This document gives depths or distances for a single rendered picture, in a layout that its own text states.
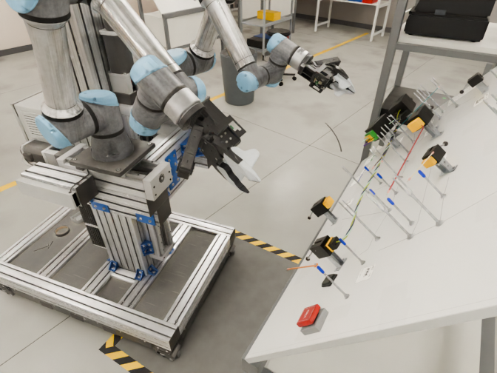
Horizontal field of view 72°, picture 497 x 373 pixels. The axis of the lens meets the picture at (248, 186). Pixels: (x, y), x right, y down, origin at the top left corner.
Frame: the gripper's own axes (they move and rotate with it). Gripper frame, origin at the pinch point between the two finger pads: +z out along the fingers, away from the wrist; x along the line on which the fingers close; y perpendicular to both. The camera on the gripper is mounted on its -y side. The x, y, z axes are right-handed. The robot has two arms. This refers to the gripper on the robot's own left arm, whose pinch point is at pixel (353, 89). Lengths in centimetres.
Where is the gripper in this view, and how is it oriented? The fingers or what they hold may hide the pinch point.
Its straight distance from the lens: 134.2
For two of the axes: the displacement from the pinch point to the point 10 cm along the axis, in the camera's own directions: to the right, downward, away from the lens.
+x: 2.1, -5.0, -8.4
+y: -5.7, 6.3, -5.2
